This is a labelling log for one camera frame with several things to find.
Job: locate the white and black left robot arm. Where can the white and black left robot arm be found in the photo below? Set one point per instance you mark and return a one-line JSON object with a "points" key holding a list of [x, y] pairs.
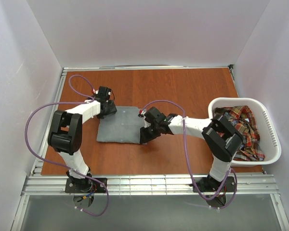
{"points": [[65, 135]]}

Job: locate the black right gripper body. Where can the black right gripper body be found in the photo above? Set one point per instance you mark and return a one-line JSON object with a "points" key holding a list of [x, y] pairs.
{"points": [[149, 130]]}

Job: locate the red plaid shirt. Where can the red plaid shirt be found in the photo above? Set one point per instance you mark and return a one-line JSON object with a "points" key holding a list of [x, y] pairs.
{"points": [[242, 118]]}

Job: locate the white plastic laundry basket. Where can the white plastic laundry basket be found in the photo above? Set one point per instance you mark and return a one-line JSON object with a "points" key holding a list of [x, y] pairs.
{"points": [[269, 141]]}

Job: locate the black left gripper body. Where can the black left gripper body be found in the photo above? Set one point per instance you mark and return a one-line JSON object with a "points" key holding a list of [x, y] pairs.
{"points": [[109, 109]]}

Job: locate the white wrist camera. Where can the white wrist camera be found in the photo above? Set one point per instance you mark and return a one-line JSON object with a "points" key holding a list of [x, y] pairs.
{"points": [[142, 116], [94, 92]]}

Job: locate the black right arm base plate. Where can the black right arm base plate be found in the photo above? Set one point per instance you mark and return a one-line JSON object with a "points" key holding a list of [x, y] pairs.
{"points": [[209, 184]]}

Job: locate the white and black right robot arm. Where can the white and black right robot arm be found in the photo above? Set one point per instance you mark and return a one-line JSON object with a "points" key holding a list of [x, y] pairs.
{"points": [[222, 138]]}

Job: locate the aluminium front frame rail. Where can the aluminium front frame rail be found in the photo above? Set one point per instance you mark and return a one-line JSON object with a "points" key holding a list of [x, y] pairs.
{"points": [[247, 183]]}

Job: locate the grey long sleeve shirt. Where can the grey long sleeve shirt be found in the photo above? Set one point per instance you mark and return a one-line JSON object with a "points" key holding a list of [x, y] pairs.
{"points": [[121, 127]]}

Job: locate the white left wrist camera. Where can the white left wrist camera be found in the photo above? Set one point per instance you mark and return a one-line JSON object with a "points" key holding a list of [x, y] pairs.
{"points": [[94, 92]]}

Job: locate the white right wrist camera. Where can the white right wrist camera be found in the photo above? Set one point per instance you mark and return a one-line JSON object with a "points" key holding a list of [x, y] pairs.
{"points": [[142, 116]]}

